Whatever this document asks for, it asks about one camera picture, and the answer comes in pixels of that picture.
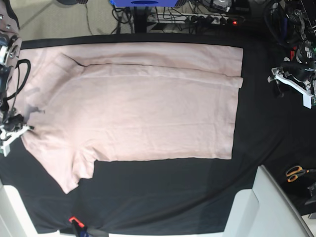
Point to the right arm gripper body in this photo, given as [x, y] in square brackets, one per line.
[11, 121]

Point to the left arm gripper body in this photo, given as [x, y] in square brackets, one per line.
[304, 74]

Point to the pink T-shirt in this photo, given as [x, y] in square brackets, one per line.
[128, 102]

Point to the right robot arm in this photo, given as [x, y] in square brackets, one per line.
[10, 45]

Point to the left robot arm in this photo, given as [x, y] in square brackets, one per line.
[292, 23]

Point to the white power strip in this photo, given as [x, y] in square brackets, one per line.
[181, 18]

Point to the orange black clamp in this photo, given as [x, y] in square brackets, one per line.
[77, 225]

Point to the blue plastic box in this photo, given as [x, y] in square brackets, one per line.
[134, 3]

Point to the orange handled scissors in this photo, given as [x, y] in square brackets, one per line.
[297, 171]

